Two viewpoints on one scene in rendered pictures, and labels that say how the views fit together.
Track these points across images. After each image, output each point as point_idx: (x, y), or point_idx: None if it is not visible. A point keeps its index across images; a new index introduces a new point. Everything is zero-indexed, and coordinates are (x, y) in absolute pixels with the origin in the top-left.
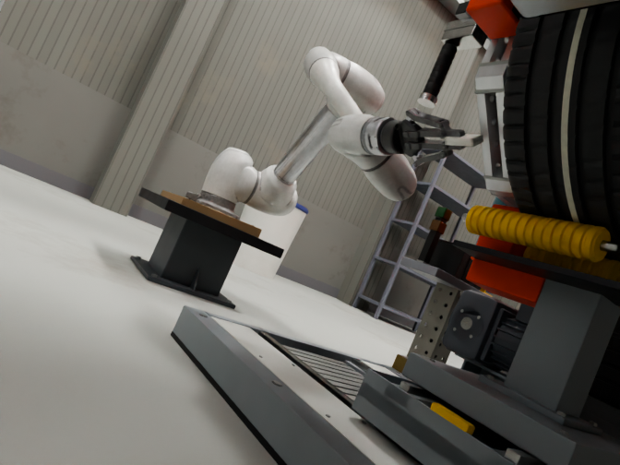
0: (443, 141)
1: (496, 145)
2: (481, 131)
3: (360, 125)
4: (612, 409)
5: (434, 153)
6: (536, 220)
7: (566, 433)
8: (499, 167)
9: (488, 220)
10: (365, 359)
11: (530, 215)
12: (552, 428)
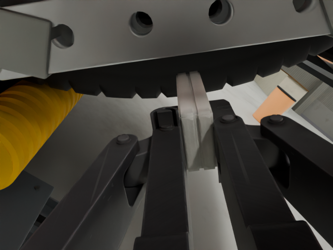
0: (184, 161)
1: (134, 13)
2: (199, 52)
3: None
4: None
5: (104, 224)
6: (75, 99)
7: (39, 187)
8: (62, 27)
9: (39, 149)
10: None
11: (67, 94)
12: (43, 195)
